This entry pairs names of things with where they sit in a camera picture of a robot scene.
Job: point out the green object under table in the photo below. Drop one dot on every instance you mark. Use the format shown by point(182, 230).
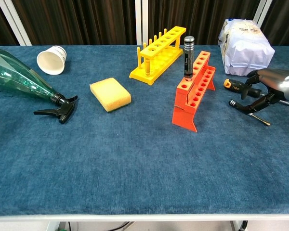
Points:
point(61, 227)

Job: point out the upright white frame post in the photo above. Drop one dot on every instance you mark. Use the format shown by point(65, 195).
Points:
point(138, 19)

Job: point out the green spray bottle black trigger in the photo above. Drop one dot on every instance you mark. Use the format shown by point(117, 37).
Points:
point(14, 74)

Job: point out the dark brown curtain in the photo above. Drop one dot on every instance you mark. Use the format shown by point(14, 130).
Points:
point(86, 21)

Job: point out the yellow sponge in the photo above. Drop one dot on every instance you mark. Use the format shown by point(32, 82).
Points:
point(109, 92)

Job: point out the blue table cloth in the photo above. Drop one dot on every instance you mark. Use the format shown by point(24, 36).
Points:
point(135, 156)

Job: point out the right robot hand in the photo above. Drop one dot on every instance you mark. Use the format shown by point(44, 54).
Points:
point(279, 81)

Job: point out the white paper cup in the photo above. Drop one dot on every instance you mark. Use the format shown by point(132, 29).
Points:
point(50, 63)

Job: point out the yellow test tube rack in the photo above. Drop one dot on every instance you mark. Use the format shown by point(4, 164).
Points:
point(144, 73)

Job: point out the white paper package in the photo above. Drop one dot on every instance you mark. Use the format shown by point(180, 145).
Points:
point(248, 55)

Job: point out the slanted white frame post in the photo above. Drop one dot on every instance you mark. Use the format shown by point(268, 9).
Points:
point(263, 12)
point(14, 24)

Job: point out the orange tool rack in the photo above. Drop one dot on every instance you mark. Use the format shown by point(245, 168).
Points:
point(183, 118)

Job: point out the white table leg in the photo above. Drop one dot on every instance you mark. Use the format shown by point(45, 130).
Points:
point(53, 226)
point(236, 226)

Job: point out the small black precision screwdriver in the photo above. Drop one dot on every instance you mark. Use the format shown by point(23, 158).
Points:
point(232, 103)

